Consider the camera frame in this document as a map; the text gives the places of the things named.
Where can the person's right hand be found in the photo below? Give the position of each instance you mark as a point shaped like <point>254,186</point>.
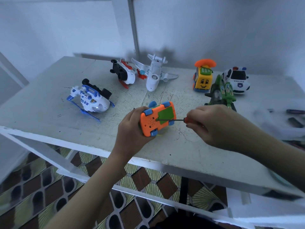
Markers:
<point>221,128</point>

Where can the person's left hand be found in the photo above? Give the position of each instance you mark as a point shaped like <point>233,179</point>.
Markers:
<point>131,136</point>

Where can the green orange toy car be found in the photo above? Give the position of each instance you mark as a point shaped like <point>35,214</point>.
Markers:
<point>157,119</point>

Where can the dark green toy helicopter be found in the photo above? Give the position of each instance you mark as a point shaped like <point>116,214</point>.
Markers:
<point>221,93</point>

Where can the red screwdriver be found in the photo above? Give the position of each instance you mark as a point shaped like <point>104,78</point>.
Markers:
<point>178,120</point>

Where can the black white toy car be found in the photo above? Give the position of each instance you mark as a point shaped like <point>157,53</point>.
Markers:
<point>237,81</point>

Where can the yellow orange toy car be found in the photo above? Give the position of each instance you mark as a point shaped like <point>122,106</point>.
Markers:
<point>204,78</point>

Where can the white blue toy vehicle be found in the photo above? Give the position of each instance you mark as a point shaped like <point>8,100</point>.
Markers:
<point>90,100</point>

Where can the clear plastic container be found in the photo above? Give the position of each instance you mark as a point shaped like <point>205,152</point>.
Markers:
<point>281,124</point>

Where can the red white toy vehicle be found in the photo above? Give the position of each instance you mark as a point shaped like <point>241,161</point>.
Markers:
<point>123,73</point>

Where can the white toy airplane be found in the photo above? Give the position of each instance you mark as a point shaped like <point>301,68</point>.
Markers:
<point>155,73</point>

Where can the black red battery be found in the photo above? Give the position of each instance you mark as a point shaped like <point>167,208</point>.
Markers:
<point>295,111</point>

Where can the person's right forearm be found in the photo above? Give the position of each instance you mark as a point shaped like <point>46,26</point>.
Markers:
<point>281,157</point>

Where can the person's left forearm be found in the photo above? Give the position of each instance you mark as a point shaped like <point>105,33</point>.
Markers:
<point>86,195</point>

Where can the person's dark trousers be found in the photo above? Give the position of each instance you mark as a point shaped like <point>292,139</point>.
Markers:
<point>190,223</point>

